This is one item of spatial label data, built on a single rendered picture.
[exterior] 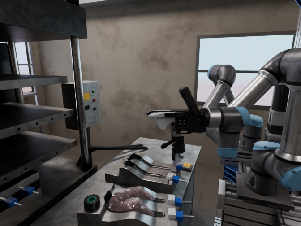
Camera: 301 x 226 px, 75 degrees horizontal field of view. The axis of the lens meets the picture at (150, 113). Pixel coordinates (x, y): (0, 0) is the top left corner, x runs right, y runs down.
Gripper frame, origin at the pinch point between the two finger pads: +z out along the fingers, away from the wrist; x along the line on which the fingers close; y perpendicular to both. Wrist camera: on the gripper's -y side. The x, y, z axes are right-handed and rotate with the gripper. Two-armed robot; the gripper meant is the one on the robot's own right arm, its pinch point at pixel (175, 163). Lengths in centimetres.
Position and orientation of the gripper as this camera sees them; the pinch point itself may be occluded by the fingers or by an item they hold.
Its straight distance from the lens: 144.2
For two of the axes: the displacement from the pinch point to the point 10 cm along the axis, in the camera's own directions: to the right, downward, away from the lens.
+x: 3.8, -0.9, 9.2
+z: 0.8, 10.0, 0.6
